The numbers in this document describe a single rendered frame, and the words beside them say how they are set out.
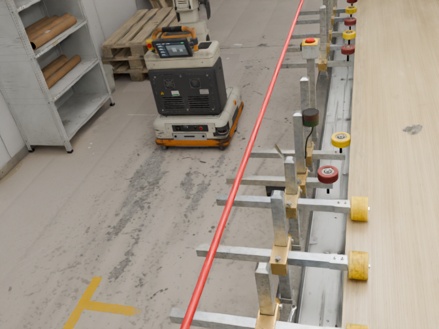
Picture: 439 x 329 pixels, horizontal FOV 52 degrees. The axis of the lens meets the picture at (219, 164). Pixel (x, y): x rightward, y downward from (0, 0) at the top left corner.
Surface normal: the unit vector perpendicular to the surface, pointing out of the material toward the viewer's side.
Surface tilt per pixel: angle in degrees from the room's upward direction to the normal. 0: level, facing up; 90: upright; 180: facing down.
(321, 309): 0
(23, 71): 90
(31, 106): 90
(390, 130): 0
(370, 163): 0
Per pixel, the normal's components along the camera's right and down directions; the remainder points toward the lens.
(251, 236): -0.14, -0.81
